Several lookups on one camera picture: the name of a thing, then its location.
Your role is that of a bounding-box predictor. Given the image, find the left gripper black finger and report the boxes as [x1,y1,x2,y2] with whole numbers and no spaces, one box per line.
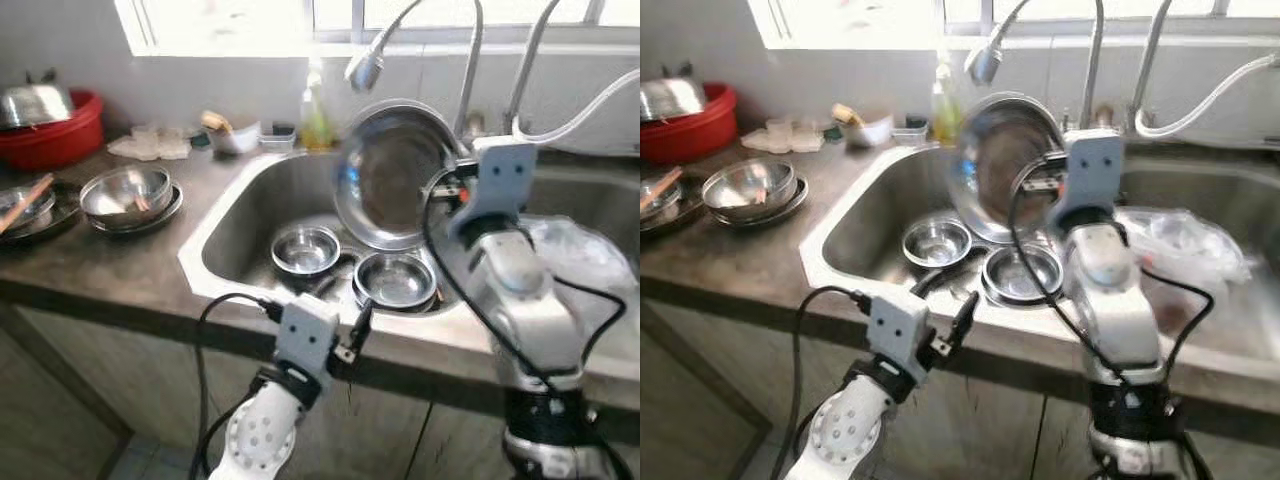
[948,291,979,343]
[347,299,376,348]

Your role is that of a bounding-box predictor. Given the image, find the deep steel plate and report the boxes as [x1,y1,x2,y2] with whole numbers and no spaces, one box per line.
[948,90,1069,246]
[333,98,468,253]

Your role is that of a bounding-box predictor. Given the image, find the wide rim steel bowl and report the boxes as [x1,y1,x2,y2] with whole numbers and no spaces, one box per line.
[355,252,438,309]
[985,245,1063,301]

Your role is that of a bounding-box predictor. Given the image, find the small steel bowl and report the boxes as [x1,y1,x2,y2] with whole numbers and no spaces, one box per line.
[270,225,342,277]
[902,218,973,269]

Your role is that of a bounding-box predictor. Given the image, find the grey wood sink cabinet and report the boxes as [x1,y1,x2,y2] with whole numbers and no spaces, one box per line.
[100,300,641,480]
[740,290,1280,480]

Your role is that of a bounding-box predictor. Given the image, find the yellow dish soap pump bottle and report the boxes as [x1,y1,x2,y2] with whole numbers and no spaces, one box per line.
[298,60,336,153]
[930,55,964,144]

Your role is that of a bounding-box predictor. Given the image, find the stainless steel double sink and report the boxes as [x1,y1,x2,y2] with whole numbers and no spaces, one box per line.
[798,140,1280,386]
[178,145,641,381]

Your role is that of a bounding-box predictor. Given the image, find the chrome twin pipe faucet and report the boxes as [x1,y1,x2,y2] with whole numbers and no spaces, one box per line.
[1080,0,1173,136]
[452,0,563,141]

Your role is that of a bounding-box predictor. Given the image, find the clear plastic bag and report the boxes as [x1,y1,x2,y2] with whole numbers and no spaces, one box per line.
[520,215,641,331]
[1115,205,1256,336]

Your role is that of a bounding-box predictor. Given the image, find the white ceramic bowl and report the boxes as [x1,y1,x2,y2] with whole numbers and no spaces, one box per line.
[835,105,896,149]
[205,112,263,156]

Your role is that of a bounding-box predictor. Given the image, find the red plastic basin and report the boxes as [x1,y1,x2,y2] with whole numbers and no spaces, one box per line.
[640,82,739,166]
[0,88,105,171]

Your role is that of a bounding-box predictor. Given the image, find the beige dish cloth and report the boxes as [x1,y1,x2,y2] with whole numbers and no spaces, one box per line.
[107,125,196,161]
[742,118,823,154]

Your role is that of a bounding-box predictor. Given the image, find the large steel mixing bowl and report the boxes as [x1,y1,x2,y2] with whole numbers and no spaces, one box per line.
[702,158,798,213]
[80,165,173,221]

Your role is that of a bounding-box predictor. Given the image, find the grey wood stove cabinet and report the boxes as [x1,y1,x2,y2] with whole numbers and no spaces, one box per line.
[0,310,131,480]
[640,300,766,480]

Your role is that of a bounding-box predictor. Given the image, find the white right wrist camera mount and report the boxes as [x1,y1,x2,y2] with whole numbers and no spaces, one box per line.
[447,138,539,241]
[1045,130,1126,233]

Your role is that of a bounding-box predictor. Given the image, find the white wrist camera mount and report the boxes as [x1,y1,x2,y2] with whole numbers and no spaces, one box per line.
[447,138,539,241]
[868,285,931,366]
[275,293,341,376]
[1045,130,1126,233]

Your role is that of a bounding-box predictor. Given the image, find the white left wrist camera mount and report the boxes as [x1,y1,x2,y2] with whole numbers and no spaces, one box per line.
[868,285,931,366]
[275,293,341,376]

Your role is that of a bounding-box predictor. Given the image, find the white faucet hose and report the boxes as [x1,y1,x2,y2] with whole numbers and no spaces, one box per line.
[1135,52,1280,139]
[512,68,641,143]

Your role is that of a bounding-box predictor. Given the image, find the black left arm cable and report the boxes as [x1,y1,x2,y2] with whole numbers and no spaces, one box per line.
[793,285,876,480]
[190,292,286,480]

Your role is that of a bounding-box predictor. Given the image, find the white window frame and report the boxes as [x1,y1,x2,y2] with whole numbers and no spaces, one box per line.
[745,0,1280,49]
[113,0,641,56]

